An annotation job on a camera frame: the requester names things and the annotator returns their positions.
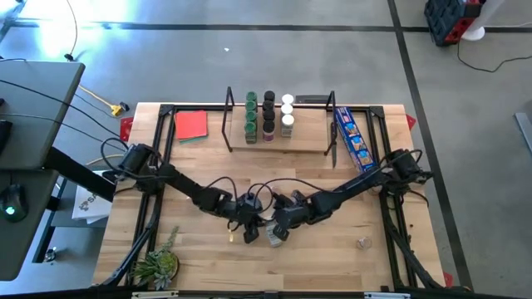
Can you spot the white stand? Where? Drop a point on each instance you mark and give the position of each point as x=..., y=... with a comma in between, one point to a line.
x=474, y=34

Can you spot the red corner pad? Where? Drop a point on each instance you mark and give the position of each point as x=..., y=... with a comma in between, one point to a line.
x=410, y=121
x=447, y=279
x=126, y=128

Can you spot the small cork-lid glass jar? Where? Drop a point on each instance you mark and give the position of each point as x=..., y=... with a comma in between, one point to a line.
x=364, y=243

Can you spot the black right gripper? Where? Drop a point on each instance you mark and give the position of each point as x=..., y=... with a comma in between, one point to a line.
x=295, y=212

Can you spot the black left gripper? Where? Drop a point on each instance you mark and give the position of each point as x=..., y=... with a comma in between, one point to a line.
x=245, y=214

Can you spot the gray metal bar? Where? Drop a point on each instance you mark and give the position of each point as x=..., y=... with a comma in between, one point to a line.
x=525, y=128

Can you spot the potted succulent plant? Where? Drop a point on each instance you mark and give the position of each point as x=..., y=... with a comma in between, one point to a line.
x=160, y=266

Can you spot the black computer mouse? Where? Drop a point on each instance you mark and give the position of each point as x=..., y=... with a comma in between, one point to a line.
x=12, y=199

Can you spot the red notebook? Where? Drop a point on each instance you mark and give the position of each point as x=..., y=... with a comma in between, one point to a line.
x=191, y=124

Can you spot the large gray desk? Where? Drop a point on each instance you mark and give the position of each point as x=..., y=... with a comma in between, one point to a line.
x=37, y=104

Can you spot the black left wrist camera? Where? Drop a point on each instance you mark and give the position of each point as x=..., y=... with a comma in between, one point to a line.
x=250, y=199

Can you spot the white printed box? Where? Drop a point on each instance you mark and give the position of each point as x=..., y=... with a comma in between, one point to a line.
x=89, y=205

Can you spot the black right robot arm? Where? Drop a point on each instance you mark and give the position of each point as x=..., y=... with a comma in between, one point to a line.
x=357, y=184

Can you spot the blue plastic wrap box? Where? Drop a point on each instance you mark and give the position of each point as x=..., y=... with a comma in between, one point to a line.
x=353, y=137

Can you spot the green paper sheet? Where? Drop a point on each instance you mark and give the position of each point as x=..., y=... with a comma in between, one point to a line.
x=199, y=141

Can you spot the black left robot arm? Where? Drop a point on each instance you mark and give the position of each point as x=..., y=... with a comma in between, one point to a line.
x=187, y=189

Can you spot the black keyboard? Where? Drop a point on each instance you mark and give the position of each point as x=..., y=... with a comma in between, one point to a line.
x=4, y=137

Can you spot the gray metal plate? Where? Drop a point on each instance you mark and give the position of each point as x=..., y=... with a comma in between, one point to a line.
x=311, y=99

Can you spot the silver metal bracket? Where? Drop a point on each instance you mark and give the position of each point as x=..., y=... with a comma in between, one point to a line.
x=156, y=295
x=386, y=296

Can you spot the small metal caster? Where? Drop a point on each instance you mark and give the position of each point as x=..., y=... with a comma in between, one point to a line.
x=50, y=254

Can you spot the black floor beam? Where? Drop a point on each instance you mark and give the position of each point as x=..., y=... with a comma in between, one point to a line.
x=79, y=174

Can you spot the black-lid jar orange spice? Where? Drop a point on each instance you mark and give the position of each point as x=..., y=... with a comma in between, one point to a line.
x=268, y=115

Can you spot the black red tool case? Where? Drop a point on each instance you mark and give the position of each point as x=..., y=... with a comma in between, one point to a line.
x=446, y=18

